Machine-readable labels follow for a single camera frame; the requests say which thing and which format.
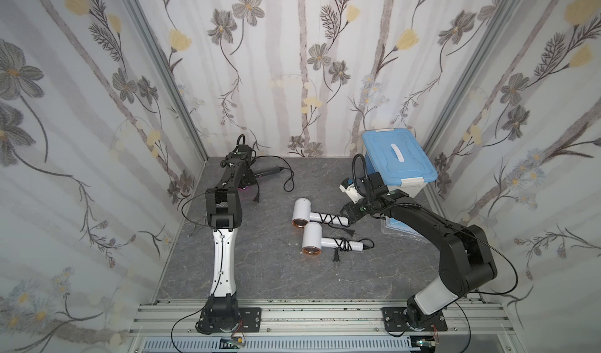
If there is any dark grey pink hair dryer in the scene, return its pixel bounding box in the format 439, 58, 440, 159
238, 167, 285, 190

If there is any white hair dryer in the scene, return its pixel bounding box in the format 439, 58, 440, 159
301, 222, 366, 255
291, 198, 351, 228

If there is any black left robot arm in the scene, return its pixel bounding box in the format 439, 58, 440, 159
196, 144, 253, 335

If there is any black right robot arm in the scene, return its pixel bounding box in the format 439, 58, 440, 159
340, 172, 498, 330

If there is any bag of blue face masks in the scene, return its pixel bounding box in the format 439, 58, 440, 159
381, 217, 421, 237

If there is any blue lid storage box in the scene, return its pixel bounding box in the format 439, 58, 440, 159
362, 128, 438, 197

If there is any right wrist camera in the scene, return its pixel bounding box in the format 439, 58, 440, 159
339, 178, 365, 204

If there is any aluminium mounting rail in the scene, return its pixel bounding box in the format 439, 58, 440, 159
128, 299, 525, 352

